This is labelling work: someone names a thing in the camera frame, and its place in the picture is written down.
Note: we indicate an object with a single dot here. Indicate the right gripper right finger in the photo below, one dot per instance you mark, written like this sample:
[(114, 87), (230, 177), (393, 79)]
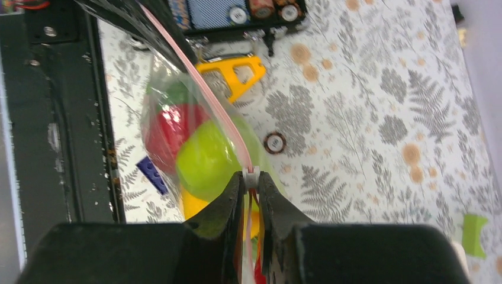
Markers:
[(281, 249)]

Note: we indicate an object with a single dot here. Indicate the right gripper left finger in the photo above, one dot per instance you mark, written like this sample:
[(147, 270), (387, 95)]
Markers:
[(213, 243)]

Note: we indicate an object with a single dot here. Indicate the yellow lemon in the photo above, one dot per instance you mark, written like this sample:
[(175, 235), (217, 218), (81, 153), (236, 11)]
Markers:
[(191, 205)]

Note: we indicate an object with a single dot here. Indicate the green apple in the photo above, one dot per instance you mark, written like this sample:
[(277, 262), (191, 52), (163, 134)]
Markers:
[(206, 162)]

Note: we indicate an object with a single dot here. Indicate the clear pink-dotted zip bag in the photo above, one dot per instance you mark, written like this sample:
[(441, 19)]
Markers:
[(174, 59)]

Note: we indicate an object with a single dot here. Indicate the red apple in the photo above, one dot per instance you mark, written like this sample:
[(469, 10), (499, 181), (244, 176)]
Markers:
[(166, 132)]

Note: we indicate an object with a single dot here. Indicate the long green cucumber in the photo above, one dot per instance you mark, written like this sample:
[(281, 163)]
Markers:
[(162, 96)]

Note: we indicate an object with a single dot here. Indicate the purple lego brick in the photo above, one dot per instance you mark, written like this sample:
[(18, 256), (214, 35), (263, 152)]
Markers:
[(148, 169)]

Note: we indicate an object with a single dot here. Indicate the yellow triangular toy block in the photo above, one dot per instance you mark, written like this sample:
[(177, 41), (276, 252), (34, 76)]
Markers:
[(227, 65)]

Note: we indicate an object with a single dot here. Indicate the lime green block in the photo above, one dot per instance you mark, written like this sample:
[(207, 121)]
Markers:
[(471, 235)]

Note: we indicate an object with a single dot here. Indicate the black poker chip case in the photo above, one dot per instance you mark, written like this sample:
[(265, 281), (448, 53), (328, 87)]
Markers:
[(234, 20)]

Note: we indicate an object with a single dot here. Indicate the black and cream edge blocks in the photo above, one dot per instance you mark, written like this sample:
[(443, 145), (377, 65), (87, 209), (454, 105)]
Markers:
[(459, 19)]

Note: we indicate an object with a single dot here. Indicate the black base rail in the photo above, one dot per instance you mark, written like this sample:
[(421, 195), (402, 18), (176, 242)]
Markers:
[(62, 141)]

